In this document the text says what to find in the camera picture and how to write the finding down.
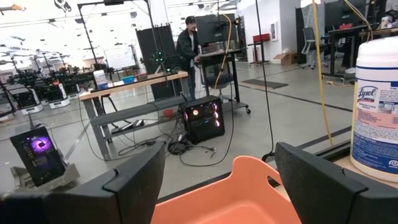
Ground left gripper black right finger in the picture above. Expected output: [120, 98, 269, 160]
[274, 141, 398, 224]

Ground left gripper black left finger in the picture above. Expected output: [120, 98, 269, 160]
[0, 142, 167, 224]

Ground grey metal stand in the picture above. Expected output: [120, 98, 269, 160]
[9, 163, 81, 191]

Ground white Lysol wipes canister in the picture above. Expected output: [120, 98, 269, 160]
[349, 35, 398, 183]

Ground black computer tower purple fan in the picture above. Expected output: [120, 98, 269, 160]
[9, 126, 67, 187]

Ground orange plastic bin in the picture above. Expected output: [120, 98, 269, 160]
[150, 155, 302, 224]

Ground black computer tower red lights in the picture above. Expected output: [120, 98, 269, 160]
[177, 95, 226, 145]

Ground wooden workbench grey legs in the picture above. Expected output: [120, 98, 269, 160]
[79, 70, 190, 161]

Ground white blue container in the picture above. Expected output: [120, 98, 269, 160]
[93, 69, 109, 91]

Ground white base robot station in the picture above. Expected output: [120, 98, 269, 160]
[11, 86, 44, 116]
[43, 81, 72, 110]

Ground black floor mat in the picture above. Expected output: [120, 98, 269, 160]
[240, 78, 289, 90]

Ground whiteboard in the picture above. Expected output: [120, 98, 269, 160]
[103, 45, 137, 70]

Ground cardboard box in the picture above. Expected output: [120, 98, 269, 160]
[272, 50, 299, 67]

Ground black office desk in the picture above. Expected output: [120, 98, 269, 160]
[322, 24, 374, 78]

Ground black partition panel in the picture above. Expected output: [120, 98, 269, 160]
[136, 24, 184, 101]

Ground grey office chair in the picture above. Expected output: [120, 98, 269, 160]
[300, 27, 330, 70]

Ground person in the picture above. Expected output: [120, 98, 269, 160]
[175, 15, 203, 100]

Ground black standing desk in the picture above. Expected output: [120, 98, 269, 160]
[195, 46, 252, 114]

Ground red box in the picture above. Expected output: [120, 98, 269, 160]
[252, 33, 271, 44]

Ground black monitor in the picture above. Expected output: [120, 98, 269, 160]
[195, 12, 237, 46]

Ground black floor cable tangle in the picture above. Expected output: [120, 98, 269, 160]
[79, 99, 236, 168]

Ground yellow hanging cable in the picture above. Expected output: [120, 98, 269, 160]
[312, 0, 334, 146]

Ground black hanging cable with coil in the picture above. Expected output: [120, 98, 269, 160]
[255, 0, 276, 162]

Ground white wall picture frame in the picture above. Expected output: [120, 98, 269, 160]
[269, 21, 279, 42]

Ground thin yellow cable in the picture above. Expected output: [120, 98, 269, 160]
[213, 12, 233, 91]

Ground black overhead rig frame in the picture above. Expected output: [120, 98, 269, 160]
[76, 0, 156, 72]

